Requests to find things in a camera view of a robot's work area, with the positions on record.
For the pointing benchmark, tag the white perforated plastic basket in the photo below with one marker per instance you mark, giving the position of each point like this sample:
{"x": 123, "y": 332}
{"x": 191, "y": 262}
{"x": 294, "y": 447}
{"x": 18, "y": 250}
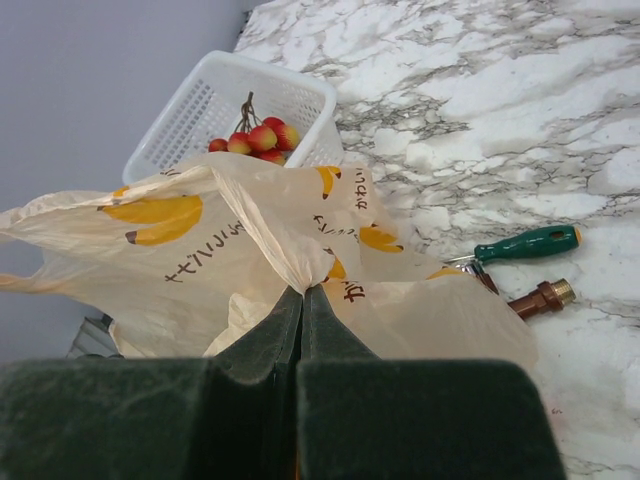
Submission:
{"x": 207, "y": 105}

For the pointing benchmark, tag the aluminium frame extrusion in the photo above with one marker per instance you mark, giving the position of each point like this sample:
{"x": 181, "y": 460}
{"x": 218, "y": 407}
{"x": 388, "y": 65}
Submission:
{"x": 94, "y": 340}

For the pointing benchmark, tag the brown faucet tap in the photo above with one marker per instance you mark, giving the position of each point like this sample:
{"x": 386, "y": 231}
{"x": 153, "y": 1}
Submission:
{"x": 546, "y": 297}

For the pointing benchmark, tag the red fake cherry bunch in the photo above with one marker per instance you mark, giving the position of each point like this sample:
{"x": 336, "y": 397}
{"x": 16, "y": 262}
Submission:
{"x": 269, "y": 139}

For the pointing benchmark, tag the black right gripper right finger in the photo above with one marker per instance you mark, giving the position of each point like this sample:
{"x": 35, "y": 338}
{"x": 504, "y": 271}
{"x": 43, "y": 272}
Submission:
{"x": 362, "y": 417}

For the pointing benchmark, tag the peach banana-print plastic bag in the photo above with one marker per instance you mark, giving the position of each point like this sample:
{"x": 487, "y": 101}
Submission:
{"x": 187, "y": 261}

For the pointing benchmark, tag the green-handled screwdriver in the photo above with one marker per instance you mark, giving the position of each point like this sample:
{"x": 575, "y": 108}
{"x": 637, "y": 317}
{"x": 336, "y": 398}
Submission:
{"x": 531, "y": 244}

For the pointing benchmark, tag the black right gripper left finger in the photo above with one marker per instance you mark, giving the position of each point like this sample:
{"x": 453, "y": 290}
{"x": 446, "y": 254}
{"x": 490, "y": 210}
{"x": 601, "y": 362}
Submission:
{"x": 230, "y": 416}

